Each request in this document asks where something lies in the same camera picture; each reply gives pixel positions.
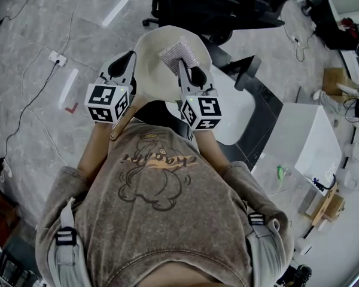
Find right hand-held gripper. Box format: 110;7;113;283
177;58;223;132

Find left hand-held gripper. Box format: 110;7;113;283
83;51;138;124

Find grey scrubbing cloth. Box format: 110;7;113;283
157;35;196;78

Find person's left forearm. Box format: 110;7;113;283
77;121;114;176

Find person's right forearm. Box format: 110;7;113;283
194;129;233;170

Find black sink faucet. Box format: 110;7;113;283
233;55;262;91

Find white power strip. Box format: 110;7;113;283
48;50;68;66

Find black office chair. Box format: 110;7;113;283
142;0;302;46

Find brown printed t-shirt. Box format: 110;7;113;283
35;121;296;287

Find black bathtub faucet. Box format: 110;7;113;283
321;173;338;191

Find white ceramic fixture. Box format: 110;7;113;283
343;142;359;191

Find brown wooden cabinet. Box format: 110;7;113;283
0;190;22;245

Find small cardboard box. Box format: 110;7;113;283
325;194;346;221

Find white cup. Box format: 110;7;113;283
296;240;314;255

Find black floor cable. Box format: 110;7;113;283
0;60;59;167

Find grey backpack strap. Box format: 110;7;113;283
247;210;285;287
47;197;84;287

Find black camera gear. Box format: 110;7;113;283
284;263;314;287

